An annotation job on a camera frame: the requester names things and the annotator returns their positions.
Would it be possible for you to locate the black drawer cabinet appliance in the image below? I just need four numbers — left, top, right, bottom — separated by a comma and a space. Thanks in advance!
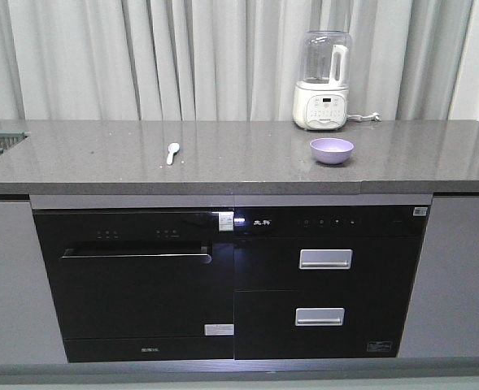
234, 205, 429, 360

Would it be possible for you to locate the light blue plastic spoon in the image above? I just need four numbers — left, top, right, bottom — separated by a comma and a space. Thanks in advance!
166, 142, 181, 165

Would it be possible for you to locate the lower silver drawer handle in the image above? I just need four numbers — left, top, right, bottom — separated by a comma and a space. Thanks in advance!
295, 308, 345, 327

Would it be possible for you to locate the black built-in dishwasher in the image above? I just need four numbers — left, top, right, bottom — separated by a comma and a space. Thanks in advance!
33, 209, 234, 362

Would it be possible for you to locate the purple plastic bowl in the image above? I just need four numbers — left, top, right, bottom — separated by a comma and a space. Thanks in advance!
310, 137, 354, 165

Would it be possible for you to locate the white blender with glass jar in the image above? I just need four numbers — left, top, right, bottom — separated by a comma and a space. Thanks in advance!
293, 30, 351, 131

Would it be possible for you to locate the upper silver drawer handle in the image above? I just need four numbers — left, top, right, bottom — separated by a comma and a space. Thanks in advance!
299, 249, 353, 270

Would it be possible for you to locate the grey pleated curtain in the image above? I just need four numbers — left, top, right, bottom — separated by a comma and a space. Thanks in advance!
0, 1, 479, 121

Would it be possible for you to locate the silver drawer handle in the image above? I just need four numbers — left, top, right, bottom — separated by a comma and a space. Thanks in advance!
299, 249, 353, 270
295, 308, 345, 327

